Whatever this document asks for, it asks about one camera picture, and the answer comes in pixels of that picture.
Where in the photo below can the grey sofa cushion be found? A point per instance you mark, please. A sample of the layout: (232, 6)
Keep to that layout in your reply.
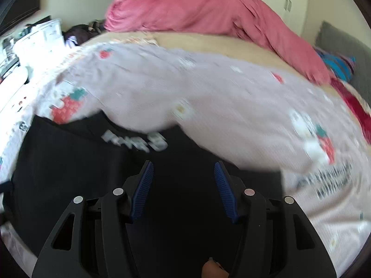
(342, 43)

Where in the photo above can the black monitor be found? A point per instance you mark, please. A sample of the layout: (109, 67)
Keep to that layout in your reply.
(17, 3)

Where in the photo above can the lilac bear strawberry blanket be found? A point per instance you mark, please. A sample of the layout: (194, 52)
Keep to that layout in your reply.
(217, 107)

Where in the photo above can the black printed t-shirt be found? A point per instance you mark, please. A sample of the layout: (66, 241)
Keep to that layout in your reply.
(72, 179)

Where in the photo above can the pink duvet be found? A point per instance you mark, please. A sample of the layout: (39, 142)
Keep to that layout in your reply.
(203, 11)

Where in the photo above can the dark clothes heap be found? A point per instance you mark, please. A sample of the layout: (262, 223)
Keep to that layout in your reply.
(78, 33)

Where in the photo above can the white storage box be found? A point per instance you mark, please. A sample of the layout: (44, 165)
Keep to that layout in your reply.
(40, 43)

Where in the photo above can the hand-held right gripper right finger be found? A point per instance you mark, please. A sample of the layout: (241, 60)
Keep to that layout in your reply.
(226, 191)

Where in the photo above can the blue pink striped cloth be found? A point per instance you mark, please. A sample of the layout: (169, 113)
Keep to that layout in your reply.
(337, 65)

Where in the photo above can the person's right hand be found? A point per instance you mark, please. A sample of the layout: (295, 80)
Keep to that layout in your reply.
(214, 269)

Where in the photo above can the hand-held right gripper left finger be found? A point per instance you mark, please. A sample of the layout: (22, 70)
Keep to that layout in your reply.
(142, 191)

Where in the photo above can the beige bed sheet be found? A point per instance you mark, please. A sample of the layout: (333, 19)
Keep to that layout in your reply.
(217, 45)

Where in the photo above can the white orange printed bedsheet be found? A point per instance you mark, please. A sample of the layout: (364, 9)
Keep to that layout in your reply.
(26, 92)

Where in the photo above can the red cloth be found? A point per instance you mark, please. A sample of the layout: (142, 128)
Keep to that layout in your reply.
(356, 104)

